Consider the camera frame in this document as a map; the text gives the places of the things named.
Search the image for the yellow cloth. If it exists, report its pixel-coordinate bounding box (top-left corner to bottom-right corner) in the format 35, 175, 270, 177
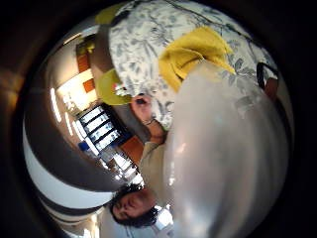
158, 26, 237, 94

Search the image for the orange wall panel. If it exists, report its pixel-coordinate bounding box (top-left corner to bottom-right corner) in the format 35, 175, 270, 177
76, 54, 91, 73
82, 78, 97, 94

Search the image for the person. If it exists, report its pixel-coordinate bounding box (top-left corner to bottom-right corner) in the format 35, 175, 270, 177
108, 141, 176, 238

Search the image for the grey floral tablecloth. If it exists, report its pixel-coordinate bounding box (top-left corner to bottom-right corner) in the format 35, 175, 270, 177
108, 0, 280, 132

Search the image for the long ceiling lamp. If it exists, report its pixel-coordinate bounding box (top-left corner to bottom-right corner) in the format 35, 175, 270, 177
49, 86, 63, 124

